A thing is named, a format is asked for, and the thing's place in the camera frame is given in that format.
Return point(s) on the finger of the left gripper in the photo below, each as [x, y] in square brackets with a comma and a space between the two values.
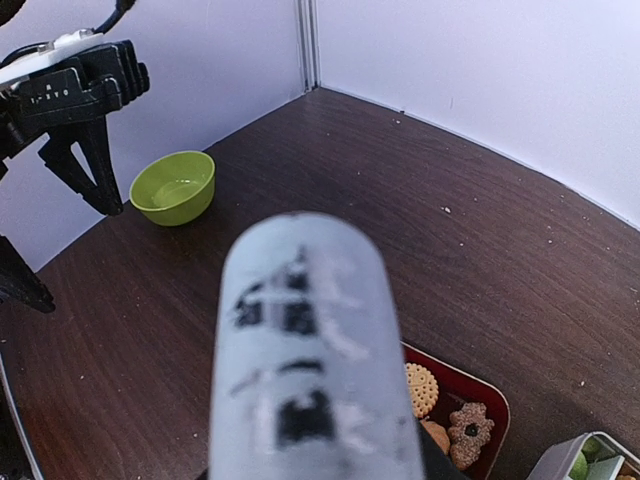
[79, 155]
[19, 282]

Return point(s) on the white handled metal tongs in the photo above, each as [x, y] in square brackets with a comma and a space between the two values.
[309, 378]

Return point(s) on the green round cookie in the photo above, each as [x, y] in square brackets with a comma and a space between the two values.
[591, 448]

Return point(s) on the green plastic bowl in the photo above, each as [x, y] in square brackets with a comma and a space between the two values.
[175, 189]

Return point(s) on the top round tan cookie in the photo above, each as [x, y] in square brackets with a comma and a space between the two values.
[423, 389]

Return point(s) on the dark red cookie tray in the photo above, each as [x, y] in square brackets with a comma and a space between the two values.
[456, 388]

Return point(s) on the brown flower cookie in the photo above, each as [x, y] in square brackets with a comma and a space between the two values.
[469, 431]

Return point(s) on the white divided cookie tin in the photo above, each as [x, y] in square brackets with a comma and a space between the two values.
[566, 461]

